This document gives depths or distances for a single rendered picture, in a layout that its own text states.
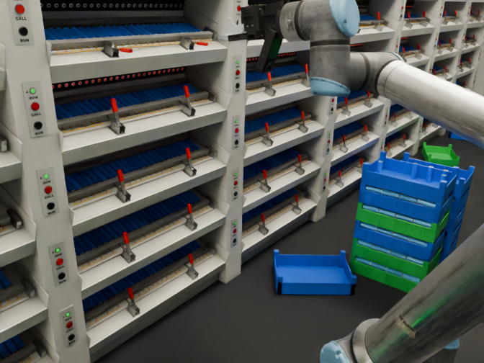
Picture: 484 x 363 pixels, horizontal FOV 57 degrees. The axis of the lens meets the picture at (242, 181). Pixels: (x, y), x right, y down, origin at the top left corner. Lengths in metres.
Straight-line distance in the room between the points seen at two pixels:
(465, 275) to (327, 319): 0.96
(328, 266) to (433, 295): 1.15
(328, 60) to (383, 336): 0.59
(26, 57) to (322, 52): 0.63
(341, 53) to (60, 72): 0.63
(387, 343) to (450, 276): 0.23
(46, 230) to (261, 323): 0.81
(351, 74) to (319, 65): 0.08
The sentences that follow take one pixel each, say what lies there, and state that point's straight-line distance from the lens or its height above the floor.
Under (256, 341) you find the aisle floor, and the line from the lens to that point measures 1.57.
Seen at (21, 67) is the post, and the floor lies 0.91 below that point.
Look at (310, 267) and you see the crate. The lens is 1.94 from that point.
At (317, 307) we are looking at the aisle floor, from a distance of 1.73.
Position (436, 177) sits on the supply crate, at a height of 0.42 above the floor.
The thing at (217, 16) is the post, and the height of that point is 0.99.
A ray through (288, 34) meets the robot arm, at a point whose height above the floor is 0.97.
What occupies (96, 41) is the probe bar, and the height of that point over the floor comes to 0.94.
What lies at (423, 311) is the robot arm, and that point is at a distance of 0.87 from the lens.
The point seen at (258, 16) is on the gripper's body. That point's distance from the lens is 1.16.
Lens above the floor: 1.05
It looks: 22 degrees down
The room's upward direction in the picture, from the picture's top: 1 degrees clockwise
